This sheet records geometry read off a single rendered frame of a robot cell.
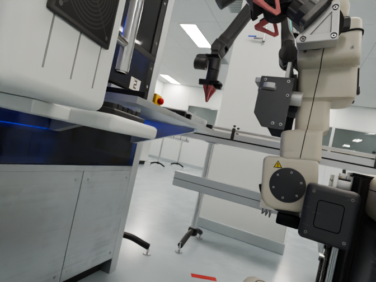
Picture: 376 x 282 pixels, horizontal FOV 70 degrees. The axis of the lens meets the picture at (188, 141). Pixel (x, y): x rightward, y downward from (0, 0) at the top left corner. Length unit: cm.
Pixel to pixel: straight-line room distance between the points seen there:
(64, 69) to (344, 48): 75
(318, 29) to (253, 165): 197
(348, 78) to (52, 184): 107
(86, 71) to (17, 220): 79
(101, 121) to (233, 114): 233
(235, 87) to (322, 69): 191
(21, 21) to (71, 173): 92
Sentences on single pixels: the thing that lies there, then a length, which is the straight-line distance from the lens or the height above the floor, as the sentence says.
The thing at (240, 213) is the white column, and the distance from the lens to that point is 272.
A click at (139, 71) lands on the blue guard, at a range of 144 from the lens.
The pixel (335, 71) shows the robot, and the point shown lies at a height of 109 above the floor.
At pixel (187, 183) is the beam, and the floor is 48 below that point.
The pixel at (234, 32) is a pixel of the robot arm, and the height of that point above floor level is 133.
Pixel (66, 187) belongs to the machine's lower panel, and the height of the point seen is 51.
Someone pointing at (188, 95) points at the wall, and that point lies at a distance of 1025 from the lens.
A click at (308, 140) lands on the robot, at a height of 87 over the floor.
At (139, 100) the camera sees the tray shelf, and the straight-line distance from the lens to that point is 76.
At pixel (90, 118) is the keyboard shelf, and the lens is 50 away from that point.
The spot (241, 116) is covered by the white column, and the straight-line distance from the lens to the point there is 273.
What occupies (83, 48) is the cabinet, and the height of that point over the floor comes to 87.
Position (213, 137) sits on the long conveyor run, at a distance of 212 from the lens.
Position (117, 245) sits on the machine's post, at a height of 15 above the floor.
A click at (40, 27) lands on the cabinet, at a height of 87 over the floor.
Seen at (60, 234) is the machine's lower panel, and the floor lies 32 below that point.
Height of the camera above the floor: 78
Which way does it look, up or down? 1 degrees up
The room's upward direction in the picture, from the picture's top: 12 degrees clockwise
